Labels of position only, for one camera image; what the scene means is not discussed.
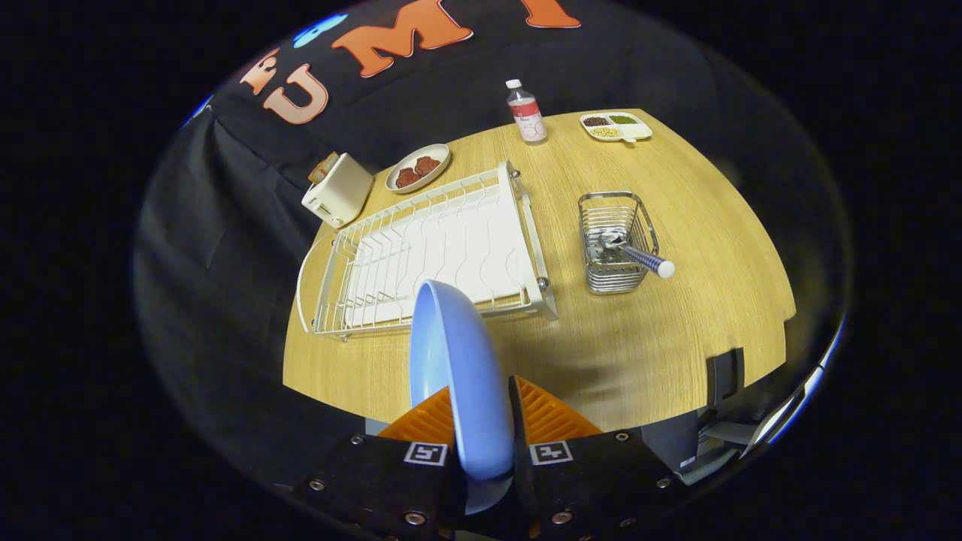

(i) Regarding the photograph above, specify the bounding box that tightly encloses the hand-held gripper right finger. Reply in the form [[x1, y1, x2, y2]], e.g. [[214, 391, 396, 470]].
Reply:
[[508, 374, 677, 541]]

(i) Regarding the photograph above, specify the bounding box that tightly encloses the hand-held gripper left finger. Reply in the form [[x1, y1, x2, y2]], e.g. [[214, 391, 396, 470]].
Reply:
[[289, 385, 470, 541]]

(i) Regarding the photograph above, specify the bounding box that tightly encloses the blue plate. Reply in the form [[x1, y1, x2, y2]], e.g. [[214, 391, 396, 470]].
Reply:
[[408, 279, 517, 515]]

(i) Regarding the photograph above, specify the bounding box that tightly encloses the metal wire basket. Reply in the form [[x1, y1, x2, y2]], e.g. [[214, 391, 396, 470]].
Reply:
[[577, 191, 661, 295]]

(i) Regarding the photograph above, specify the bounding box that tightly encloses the white wire dish rack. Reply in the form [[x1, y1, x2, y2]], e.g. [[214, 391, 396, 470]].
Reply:
[[296, 160, 559, 343]]

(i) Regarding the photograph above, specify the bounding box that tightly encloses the spoon with blue striped handle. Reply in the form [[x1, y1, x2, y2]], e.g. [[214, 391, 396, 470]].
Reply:
[[599, 230, 676, 280]]

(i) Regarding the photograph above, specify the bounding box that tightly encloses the beige plate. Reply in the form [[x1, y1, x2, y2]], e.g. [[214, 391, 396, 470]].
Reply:
[[385, 144, 452, 195]]

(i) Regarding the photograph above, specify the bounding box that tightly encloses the white toaster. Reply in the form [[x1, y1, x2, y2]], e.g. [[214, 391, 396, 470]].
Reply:
[[301, 153, 375, 229]]

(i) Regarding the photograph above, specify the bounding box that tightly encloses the clear bottle with red label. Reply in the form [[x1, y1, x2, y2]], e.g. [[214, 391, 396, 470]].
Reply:
[[505, 79, 549, 145]]

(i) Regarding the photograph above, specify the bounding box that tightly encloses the white divided snack tray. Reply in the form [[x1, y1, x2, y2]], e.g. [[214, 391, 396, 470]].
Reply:
[[579, 111, 653, 144]]

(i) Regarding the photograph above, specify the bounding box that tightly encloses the black table edge bracket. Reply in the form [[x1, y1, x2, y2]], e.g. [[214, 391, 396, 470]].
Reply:
[[706, 347, 745, 403]]

